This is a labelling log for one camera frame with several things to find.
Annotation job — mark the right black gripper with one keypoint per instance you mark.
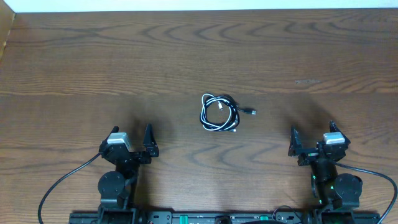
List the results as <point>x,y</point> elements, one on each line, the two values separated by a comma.
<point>296,145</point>

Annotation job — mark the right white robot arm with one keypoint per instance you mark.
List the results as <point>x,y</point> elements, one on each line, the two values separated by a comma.
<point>338,193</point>

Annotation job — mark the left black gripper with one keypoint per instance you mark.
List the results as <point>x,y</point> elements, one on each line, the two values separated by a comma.
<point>151,148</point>

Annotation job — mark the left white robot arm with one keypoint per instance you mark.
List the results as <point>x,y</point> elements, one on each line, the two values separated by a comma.
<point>117,188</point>

